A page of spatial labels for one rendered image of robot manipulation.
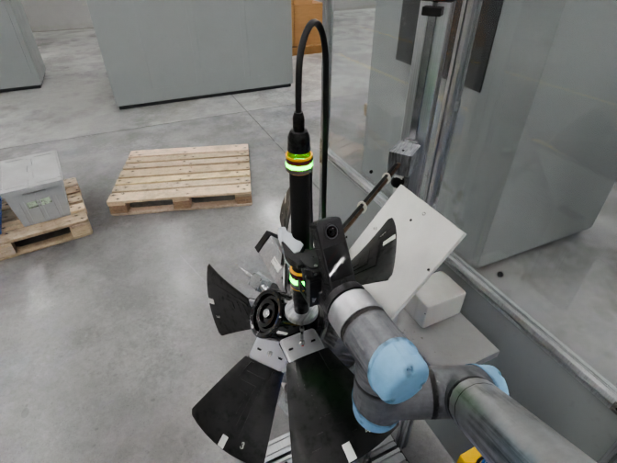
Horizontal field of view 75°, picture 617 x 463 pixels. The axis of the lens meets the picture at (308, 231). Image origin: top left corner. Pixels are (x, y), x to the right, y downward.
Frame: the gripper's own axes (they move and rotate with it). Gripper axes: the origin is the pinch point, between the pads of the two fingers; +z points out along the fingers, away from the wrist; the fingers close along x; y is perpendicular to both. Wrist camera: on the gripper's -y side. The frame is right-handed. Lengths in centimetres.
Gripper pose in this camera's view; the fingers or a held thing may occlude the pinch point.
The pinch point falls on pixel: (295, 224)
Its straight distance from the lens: 74.7
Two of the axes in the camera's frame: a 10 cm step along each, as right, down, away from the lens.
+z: -4.3, -5.4, 7.3
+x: 9.1, -2.5, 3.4
